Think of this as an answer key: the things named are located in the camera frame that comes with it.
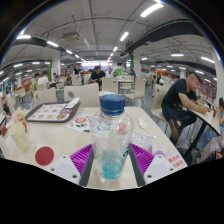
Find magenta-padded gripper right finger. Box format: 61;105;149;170
128;143;175;188

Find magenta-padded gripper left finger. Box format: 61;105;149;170
49;143;96;188

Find clear bottle with blue cap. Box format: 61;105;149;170
89;93;135;181

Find clear plastic bag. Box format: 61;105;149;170
131;131;168;158

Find flat round red coaster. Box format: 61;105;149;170
34;146;55;167

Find colourful printed flyer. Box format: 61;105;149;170
65;113;94;134

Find brown food tray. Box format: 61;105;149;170
25;100;82;123

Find white napkin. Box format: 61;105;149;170
65;97;81;109

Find cream plastic cup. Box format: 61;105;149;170
8;121;31;153

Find beige chair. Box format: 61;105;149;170
63;83;100;108
33;87;58;108

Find person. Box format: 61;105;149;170
72;63;83;76
89;65;107;91
161;71;209;141
30;72;40;92
37;69;51;89

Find beige dining table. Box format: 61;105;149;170
191;108;221;158

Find beige chairs group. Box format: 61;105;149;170
6;74;174;118

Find ceiling air conditioner unit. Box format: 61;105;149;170
61;31;81;43

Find ceiling lights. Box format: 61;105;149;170
0;3;218;76

